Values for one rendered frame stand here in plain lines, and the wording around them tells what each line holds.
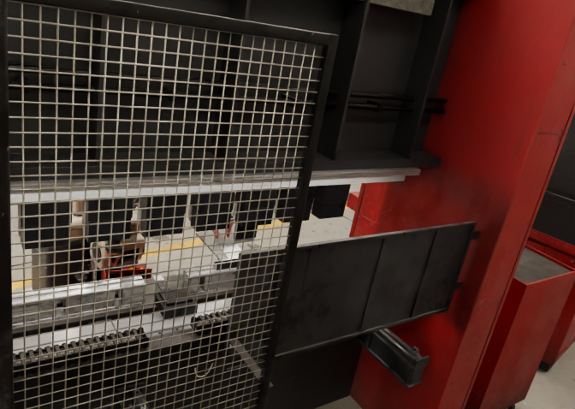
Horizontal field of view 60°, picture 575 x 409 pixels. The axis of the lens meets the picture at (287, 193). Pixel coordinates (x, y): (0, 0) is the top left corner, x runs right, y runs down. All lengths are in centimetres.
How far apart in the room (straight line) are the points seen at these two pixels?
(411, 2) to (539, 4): 48
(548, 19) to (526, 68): 19
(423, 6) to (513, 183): 79
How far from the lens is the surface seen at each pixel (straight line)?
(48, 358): 159
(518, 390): 338
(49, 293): 198
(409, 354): 212
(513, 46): 226
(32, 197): 175
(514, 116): 222
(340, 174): 197
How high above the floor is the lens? 203
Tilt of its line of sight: 20 degrees down
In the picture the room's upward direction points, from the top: 10 degrees clockwise
